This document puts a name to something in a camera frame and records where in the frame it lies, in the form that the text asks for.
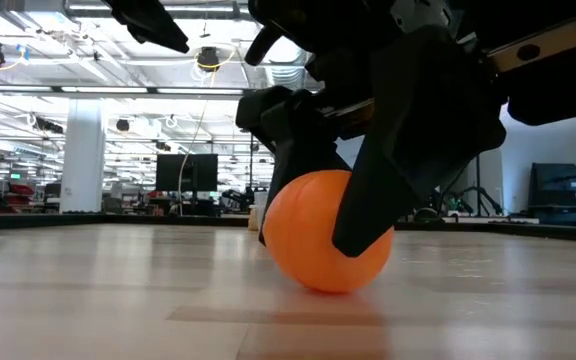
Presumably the white building pillar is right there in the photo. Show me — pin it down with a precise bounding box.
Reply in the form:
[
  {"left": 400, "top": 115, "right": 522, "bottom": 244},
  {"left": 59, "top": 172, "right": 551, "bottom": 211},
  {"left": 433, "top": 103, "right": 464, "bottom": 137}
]
[{"left": 59, "top": 97, "right": 108, "bottom": 215}]

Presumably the long ceiling light bar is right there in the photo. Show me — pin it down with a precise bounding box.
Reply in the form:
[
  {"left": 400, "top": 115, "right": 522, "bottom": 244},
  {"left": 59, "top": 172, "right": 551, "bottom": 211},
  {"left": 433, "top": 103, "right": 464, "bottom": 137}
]
[{"left": 0, "top": 83, "right": 319, "bottom": 104}]

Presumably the black computer monitor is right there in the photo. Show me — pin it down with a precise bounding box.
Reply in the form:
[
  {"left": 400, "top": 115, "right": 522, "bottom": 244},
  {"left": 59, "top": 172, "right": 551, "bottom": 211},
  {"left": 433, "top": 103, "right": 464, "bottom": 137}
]
[{"left": 155, "top": 153, "right": 219, "bottom": 193}]

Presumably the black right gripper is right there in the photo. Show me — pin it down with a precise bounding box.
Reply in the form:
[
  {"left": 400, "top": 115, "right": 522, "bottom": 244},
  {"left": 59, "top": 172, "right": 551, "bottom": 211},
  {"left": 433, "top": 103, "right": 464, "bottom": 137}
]
[{"left": 235, "top": 0, "right": 576, "bottom": 260}]

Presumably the black display on stand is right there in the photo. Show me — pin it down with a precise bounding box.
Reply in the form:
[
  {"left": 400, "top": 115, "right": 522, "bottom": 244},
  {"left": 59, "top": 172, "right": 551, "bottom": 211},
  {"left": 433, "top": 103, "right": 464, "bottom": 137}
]
[{"left": 528, "top": 161, "right": 576, "bottom": 227}]

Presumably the orange toy orange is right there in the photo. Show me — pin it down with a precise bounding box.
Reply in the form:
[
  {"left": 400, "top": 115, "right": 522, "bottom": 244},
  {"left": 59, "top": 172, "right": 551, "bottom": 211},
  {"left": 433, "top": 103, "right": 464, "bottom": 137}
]
[{"left": 261, "top": 168, "right": 396, "bottom": 295}]

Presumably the black metal stand frame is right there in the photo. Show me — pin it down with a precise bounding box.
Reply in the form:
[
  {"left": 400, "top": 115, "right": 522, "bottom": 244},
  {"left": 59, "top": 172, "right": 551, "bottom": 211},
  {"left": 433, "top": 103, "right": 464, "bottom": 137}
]
[{"left": 474, "top": 154, "right": 482, "bottom": 217}]

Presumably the black table edge frame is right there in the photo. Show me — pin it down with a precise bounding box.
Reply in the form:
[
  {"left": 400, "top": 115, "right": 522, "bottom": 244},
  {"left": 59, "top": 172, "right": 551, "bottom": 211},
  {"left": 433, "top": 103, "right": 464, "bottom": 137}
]
[{"left": 0, "top": 211, "right": 576, "bottom": 246}]

